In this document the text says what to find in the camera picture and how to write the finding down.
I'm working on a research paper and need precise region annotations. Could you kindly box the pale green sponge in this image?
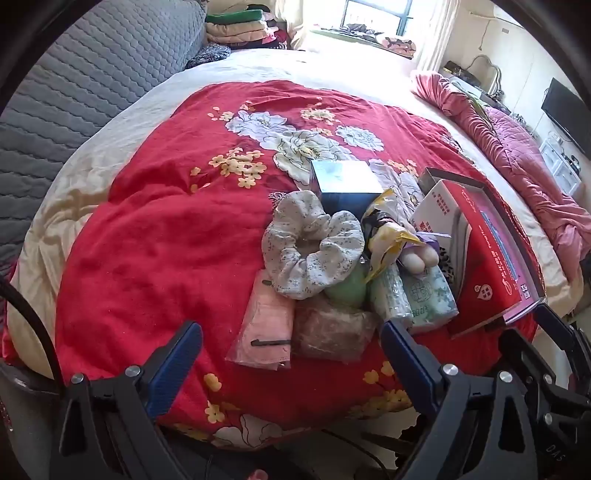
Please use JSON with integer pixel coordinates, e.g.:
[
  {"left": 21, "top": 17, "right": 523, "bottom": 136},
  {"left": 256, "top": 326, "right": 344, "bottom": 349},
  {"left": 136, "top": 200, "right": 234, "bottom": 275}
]
[{"left": 323, "top": 263, "right": 370, "bottom": 308}]

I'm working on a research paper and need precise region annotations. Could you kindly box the floral fabric scrunchie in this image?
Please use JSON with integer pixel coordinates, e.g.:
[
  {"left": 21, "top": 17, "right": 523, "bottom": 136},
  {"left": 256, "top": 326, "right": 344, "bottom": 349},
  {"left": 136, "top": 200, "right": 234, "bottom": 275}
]
[{"left": 262, "top": 190, "right": 366, "bottom": 301}]

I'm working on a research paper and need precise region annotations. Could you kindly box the green tissue pack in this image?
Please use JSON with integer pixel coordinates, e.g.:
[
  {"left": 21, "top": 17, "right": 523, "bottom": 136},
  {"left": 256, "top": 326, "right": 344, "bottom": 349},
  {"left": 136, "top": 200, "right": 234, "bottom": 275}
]
[
  {"left": 399, "top": 265, "right": 460, "bottom": 335},
  {"left": 368, "top": 263, "right": 414, "bottom": 330}
]

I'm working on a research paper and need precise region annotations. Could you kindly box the pink towel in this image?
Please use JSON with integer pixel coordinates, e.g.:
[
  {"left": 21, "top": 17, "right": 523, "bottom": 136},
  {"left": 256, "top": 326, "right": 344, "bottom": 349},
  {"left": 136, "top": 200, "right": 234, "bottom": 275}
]
[{"left": 225, "top": 269, "right": 296, "bottom": 371}]

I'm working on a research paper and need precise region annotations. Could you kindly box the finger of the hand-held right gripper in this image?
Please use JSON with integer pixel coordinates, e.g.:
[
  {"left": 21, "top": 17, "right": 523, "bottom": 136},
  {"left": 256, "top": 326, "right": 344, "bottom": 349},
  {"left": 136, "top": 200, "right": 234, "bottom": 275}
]
[
  {"left": 532, "top": 303, "right": 579, "bottom": 348},
  {"left": 499, "top": 327, "right": 549, "bottom": 371}
]

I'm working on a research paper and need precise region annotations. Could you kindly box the green cloth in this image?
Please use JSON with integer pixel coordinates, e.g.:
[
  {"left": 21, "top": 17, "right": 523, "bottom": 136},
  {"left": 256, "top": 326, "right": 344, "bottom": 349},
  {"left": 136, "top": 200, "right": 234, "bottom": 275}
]
[{"left": 450, "top": 76, "right": 485, "bottom": 112}]

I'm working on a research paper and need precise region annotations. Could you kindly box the dark blue box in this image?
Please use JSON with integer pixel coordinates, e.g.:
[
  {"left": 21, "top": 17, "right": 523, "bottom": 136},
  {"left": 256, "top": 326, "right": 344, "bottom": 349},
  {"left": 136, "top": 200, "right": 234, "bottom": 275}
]
[{"left": 310, "top": 159, "right": 384, "bottom": 217}]

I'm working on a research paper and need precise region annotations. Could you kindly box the heart-shaped mirror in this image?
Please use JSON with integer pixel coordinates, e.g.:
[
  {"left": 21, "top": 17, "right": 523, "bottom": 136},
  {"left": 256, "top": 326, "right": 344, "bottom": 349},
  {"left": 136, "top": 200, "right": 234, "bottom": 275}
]
[{"left": 471, "top": 54, "right": 504, "bottom": 93}]

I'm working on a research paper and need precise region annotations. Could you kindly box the teddy bear with purple ribbon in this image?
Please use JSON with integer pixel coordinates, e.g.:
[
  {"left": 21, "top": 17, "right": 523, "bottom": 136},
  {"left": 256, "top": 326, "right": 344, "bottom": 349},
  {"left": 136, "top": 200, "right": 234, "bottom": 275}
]
[{"left": 399, "top": 231, "right": 441, "bottom": 273}]

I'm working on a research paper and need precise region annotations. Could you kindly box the cream bed sheet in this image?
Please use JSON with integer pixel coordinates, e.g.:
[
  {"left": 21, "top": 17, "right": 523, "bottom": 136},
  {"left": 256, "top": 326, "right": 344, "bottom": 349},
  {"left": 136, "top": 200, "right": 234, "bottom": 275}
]
[{"left": 4, "top": 48, "right": 585, "bottom": 379}]

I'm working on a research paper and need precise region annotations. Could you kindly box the pink quilt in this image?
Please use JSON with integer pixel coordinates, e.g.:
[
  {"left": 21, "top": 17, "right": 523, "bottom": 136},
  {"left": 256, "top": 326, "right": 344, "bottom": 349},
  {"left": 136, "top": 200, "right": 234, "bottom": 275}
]
[{"left": 411, "top": 70, "right": 591, "bottom": 273}]

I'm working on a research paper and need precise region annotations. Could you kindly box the window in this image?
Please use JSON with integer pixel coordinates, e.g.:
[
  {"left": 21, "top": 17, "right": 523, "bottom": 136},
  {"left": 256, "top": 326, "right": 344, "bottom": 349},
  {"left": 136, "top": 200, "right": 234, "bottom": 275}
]
[{"left": 339, "top": 0, "right": 414, "bottom": 38}]

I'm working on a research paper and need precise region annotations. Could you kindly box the red floral blanket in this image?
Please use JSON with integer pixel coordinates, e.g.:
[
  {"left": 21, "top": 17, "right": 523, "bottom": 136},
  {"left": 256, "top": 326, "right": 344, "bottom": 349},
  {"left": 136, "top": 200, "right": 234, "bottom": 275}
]
[{"left": 0, "top": 79, "right": 543, "bottom": 450}]

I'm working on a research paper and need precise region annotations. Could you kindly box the floral cushion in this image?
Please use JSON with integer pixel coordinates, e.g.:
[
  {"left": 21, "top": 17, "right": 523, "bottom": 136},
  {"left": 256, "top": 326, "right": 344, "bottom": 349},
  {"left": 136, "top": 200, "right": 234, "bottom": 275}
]
[{"left": 376, "top": 34, "right": 416, "bottom": 58}]

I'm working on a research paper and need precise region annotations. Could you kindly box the white drawer cabinet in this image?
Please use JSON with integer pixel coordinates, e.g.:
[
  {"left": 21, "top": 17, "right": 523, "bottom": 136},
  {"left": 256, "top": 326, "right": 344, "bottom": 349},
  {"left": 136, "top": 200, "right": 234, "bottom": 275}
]
[{"left": 538, "top": 138, "right": 583, "bottom": 195}]

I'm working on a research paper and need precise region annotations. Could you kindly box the brown cloth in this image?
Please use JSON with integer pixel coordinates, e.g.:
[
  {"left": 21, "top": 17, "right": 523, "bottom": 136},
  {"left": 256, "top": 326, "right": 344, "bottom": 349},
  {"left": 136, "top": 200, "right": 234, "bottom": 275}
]
[{"left": 292, "top": 295, "right": 380, "bottom": 365}]

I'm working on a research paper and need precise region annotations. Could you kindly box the dark patterned cloth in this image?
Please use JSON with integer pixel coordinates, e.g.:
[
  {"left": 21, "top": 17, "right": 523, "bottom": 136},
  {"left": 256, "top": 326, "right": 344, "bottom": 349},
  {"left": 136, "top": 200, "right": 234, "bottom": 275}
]
[{"left": 185, "top": 44, "right": 232, "bottom": 70}]

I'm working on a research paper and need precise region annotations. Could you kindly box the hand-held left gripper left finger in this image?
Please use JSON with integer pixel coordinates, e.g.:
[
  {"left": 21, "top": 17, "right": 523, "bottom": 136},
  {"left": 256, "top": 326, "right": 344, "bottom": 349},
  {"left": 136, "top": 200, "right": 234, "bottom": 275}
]
[{"left": 58, "top": 320, "right": 204, "bottom": 480}]

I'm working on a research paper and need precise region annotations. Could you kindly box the cream curtain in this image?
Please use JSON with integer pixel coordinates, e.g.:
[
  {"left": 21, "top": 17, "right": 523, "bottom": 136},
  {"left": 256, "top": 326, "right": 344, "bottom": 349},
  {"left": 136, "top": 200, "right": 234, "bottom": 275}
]
[
  {"left": 286, "top": 0, "right": 349, "bottom": 51},
  {"left": 416, "top": 0, "right": 462, "bottom": 75}
]

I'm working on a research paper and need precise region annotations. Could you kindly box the black cable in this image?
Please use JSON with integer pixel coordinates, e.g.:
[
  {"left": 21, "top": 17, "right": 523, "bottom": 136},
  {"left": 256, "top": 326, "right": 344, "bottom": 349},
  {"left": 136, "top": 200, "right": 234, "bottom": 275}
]
[{"left": 0, "top": 277, "right": 65, "bottom": 393}]

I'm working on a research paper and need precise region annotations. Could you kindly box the yellow white snack packet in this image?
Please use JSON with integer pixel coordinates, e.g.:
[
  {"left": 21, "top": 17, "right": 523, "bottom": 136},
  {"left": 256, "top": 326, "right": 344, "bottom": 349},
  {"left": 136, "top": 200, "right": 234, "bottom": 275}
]
[{"left": 361, "top": 188, "right": 423, "bottom": 282}]

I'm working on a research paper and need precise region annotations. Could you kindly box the stack of folded clothes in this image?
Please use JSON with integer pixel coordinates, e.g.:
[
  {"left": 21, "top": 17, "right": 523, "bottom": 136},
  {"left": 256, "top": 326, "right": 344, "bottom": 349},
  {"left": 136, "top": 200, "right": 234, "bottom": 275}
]
[{"left": 203, "top": 4, "right": 289, "bottom": 51}]

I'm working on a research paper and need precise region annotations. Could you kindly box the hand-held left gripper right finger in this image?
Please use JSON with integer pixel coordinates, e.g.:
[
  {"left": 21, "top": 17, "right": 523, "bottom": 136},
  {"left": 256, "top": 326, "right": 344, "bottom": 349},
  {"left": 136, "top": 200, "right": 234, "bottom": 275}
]
[{"left": 379, "top": 320, "right": 540, "bottom": 480}]

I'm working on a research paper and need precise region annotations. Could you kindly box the shallow cardboard tray pink inside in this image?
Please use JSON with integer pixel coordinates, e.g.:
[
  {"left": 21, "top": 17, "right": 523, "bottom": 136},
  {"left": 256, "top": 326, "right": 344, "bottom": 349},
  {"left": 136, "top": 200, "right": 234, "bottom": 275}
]
[{"left": 418, "top": 167, "right": 548, "bottom": 340}]

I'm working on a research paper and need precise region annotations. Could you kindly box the cluttered dresser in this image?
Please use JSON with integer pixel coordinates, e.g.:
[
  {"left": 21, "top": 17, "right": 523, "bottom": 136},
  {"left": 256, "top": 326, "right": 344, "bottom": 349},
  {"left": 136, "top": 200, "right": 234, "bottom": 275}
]
[{"left": 438, "top": 60, "right": 513, "bottom": 116}]

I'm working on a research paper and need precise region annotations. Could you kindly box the grey quilted headboard cover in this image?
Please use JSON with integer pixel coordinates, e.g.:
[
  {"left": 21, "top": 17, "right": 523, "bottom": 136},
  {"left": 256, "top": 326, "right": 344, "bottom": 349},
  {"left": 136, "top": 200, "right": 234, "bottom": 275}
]
[{"left": 0, "top": 0, "right": 208, "bottom": 278}]

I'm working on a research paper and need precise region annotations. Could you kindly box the black television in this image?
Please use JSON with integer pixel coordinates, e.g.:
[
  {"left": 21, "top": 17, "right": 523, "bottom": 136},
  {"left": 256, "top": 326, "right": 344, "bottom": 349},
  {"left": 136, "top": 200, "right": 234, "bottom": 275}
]
[{"left": 541, "top": 78, "right": 591, "bottom": 158}]

